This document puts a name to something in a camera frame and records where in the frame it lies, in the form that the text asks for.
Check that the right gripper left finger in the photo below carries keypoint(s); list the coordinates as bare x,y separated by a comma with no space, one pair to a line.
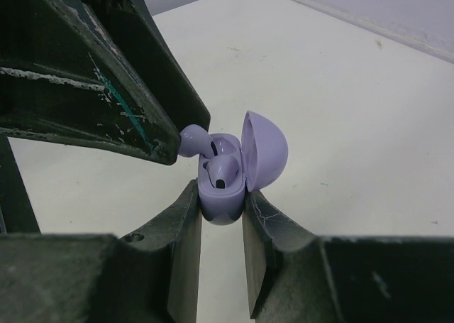
148,275

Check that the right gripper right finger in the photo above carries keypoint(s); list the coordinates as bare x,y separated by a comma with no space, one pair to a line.
294,275

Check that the purple earbud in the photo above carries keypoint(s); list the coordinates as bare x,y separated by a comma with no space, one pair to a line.
195,140
222,170

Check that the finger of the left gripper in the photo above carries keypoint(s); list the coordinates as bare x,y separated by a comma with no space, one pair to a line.
64,80
133,30

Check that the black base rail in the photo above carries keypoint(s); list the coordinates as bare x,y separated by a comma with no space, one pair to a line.
17,215

